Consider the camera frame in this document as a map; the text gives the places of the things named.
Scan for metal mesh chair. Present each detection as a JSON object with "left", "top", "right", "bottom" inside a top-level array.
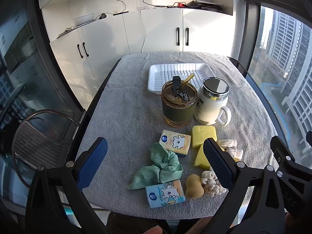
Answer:
[{"left": 11, "top": 109, "right": 83, "bottom": 191}]

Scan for person's left hand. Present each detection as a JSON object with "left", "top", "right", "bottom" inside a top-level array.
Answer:
[{"left": 135, "top": 225, "right": 163, "bottom": 234}]

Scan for white mug with chrome lid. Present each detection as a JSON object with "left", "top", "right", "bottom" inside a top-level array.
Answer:
[{"left": 194, "top": 76, "right": 231, "bottom": 127}]

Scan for white bowl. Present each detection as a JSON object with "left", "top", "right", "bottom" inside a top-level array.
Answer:
[{"left": 74, "top": 12, "right": 95, "bottom": 26}]

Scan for tissue pack with bear print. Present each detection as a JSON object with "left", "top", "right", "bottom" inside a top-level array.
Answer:
[
  {"left": 158, "top": 129, "right": 192, "bottom": 158},
  {"left": 145, "top": 179, "right": 186, "bottom": 209}
]

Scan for tan gourd-shaped sponge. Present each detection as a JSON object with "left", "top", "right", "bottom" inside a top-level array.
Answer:
[{"left": 185, "top": 174, "right": 205, "bottom": 199}]

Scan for black window frame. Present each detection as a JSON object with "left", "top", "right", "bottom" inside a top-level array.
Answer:
[{"left": 227, "top": 0, "right": 312, "bottom": 83}]

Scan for grey towel table cover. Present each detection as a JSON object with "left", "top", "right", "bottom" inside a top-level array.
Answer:
[{"left": 74, "top": 52, "right": 279, "bottom": 221}]

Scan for person's dark trousers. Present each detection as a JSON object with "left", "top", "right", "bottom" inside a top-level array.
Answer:
[{"left": 106, "top": 211, "right": 181, "bottom": 234}]

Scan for high-rise buildings outside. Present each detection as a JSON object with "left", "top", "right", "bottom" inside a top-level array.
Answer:
[{"left": 246, "top": 6, "right": 312, "bottom": 152}]

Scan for white cable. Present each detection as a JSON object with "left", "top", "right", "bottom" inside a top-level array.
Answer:
[{"left": 139, "top": 8, "right": 147, "bottom": 54}]

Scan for green cloth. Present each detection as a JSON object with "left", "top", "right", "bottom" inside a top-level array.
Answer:
[{"left": 127, "top": 143, "right": 184, "bottom": 191}]

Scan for yellow sponge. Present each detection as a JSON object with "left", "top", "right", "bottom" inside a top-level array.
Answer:
[
  {"left": 191, "top": 125, "right": 217, "bottom": 149},
  {"left": 193, "top": 144, "right": 212, "bottom": 170}
]

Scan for white lower cabinet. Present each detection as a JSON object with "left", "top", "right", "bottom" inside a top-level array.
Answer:
[{"left": 40, "top": 5, "right": 237, "bottom": 113}]

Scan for amber glass tumbler green sleeve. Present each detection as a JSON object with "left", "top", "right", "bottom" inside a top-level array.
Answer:
[{"left": 161, "top": 73, "right": 198, "bottom": 128}]

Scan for white plastic tray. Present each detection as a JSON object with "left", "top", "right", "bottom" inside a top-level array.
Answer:
[{"left": 147, "top": 63, "right": 216, "bottom": 95}]

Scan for glass sliding door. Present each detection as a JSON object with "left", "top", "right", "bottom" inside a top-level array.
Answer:
[{"left": 0, "top": 0, "right": 86, "bottom": 166}]

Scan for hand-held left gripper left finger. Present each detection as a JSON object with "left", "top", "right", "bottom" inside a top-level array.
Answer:
[{"left": 24, "top": 136, "right": 109, "bottom": 234}]

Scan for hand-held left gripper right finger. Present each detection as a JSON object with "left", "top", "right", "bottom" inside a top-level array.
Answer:
[{"left": 202, "top": 138, "right": 286, "bottom": 234}]

